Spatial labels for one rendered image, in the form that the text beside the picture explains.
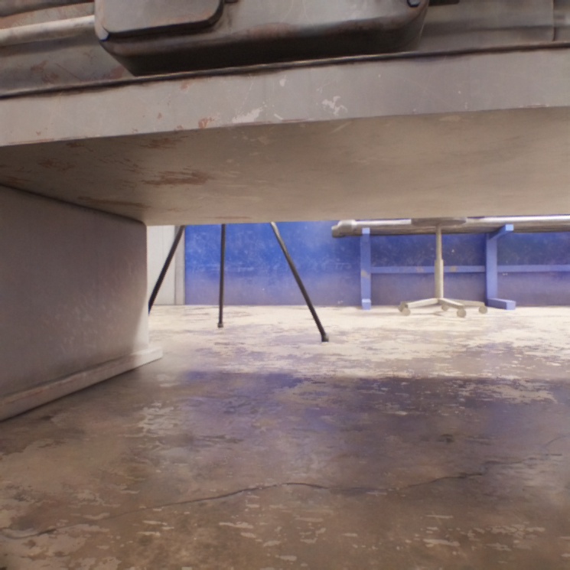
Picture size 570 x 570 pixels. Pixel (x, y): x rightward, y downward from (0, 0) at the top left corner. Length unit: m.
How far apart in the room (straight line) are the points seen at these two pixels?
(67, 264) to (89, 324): 0.15
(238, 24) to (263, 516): 0.53
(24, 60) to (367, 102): 0.62
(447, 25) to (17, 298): 0.83
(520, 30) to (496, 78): 0.23
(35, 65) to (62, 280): 0.40
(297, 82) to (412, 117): 0.13
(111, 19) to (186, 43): 0.09
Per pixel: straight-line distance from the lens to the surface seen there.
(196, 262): 4.16
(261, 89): 0.53
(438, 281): 2.94
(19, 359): 0.92
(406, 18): 0.56
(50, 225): 0.99
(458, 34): 0.75
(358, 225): 3.42
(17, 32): 0.84
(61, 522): 0.51
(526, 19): 0.77
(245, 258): 4.02
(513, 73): 0.54
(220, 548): 0.44
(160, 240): 4.26
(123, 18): 0.62
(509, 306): 3.45
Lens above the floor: 0.23
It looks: 1 degrees down
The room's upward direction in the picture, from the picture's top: 1 degrees counter-clockwise
